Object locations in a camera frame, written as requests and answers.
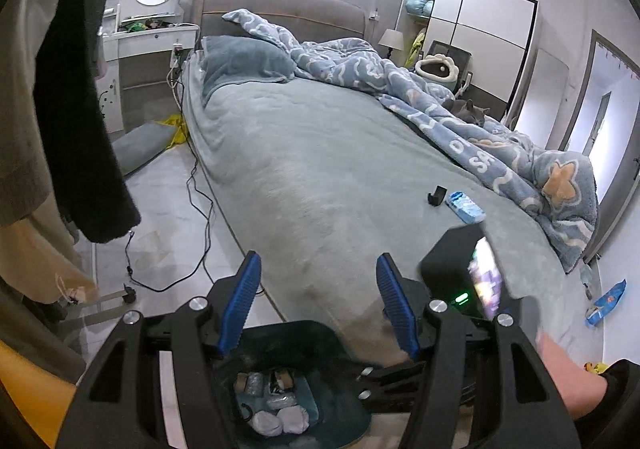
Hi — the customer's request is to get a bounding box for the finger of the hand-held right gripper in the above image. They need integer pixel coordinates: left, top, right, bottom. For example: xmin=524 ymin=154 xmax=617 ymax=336
xmin=356 ymin=363 xmax=426 ymax=412

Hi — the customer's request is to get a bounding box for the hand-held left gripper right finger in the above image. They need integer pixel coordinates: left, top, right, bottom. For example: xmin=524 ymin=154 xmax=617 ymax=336
xmin=376 ymin=253 xmax=583 ymax=449

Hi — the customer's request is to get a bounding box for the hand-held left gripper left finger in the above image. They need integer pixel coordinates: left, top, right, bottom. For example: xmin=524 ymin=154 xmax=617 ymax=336
xmin=56 ymin=250 xmax=263 ymax=449

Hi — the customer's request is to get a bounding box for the dark teal trash bin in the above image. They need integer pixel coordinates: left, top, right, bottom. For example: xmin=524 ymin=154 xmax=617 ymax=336
xmin=210 ymin=320 xmax=373 ymax=449

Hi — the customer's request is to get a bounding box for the person's right forearm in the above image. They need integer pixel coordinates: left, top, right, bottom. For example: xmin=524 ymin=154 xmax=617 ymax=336
xmin=537 ymin=331 xmax=638 ymax=449

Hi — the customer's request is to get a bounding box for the blue tissue packet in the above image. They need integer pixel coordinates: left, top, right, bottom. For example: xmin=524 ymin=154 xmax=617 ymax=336
xmin=446 ymin=192 xmax=487 ymax=224

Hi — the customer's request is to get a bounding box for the white tissue wad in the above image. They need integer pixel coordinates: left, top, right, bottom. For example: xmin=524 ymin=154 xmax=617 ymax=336
xmin=250 ymin=411 xmax=281 ymax=438

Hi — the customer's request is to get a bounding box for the clothes rack base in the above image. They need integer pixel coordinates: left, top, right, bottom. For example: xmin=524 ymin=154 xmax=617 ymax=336
xmin=60 ymin=281 xmax=137 ymax=326

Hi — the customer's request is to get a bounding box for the bed with grey headboard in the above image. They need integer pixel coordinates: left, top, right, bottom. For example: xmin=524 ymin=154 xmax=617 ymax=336
xmin=181 ymin=0 xmax=601 ymax=370

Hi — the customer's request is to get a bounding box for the grey cat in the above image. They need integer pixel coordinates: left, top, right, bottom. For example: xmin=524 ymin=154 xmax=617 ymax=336
xmin=442 ymin=99 xmax=490 ymax=128

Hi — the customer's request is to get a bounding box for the blue snack packet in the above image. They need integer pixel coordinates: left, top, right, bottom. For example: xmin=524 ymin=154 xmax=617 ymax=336
xmin=585 ymin=279 xmax=627 ymax=328

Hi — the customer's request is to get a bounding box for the blue printed blanket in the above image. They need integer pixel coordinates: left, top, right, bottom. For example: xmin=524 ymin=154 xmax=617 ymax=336
xmin=221 ymin=8 xmax=600 ymax=275

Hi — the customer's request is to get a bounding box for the yellow plastic bag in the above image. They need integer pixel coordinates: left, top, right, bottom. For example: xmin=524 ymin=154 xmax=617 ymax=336
xmin=159 ymin=114 xmax=189 ymax=151

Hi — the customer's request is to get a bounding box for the grey floor cushion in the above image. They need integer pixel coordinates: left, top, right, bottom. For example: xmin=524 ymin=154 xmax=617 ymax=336
xmin=111 ymin=123 xmax=172 ymax=178

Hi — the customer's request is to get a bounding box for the white panel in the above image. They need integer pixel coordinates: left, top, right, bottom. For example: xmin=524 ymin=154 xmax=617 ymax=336
xmin=520 ymin=46 xmax=571 ymax=151

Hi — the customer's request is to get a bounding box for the white flower-shaped cat bed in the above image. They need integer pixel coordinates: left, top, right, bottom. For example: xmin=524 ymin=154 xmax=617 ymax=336
xmin=414 ymin=54 xmax=460 ymax=90

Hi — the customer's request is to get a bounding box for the black chair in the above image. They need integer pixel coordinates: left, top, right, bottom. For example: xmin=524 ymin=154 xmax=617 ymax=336
xmin=425 ymin=40 xmax=474 ymax=91

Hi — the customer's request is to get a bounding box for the door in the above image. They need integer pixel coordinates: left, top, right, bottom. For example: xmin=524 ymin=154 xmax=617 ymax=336
xmin=582 ymin=29 xmax=640 ymax=266

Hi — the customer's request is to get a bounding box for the yellow cloth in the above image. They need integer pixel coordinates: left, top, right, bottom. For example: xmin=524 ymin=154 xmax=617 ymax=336
xmin=0 ymin=339 xmax=84 ymax=431

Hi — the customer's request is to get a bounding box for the yellow-green cloth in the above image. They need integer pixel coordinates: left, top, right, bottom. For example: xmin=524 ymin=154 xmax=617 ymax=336
xmin=405 ymin=28 xmax=427 ymax=68

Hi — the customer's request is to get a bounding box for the black hanging garment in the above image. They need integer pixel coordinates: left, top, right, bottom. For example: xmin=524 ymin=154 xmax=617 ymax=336
xmin=35 ymin=0 xmax=142 ymax=244

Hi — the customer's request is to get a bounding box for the bedside lamp with shade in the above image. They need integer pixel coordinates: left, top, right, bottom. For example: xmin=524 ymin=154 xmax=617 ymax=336
xmin=377 ymin=28 xmax=405 ymax=63

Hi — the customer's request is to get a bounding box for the blue pillow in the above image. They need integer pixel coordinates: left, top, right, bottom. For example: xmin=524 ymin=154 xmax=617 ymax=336
xmin=200 ymin=35 xmax=295 ymax=108

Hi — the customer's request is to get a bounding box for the white wardrobe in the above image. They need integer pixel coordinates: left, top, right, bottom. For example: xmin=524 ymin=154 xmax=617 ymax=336
xmin=395 ymin=0 xmax=540 ymax=123

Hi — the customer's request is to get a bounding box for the white vanity desk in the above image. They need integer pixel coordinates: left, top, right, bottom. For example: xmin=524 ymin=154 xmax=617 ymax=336
xmin=97 ymin=22 xmax=198 ymax=133

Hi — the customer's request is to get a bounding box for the beige hanging sweater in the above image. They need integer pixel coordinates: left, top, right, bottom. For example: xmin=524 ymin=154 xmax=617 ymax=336
xmin=0 ymin=0 xmax=101 ymax=306

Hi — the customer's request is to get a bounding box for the grey knit hanging garment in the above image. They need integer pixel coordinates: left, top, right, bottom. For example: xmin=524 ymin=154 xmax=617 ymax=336
xmin=86 ymin=0 xmax=119 ymax=81

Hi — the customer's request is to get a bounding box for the black cable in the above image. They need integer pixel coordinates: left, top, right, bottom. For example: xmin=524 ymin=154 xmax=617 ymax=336
xmin=124 ymin=79 xmax=262 ymax=296

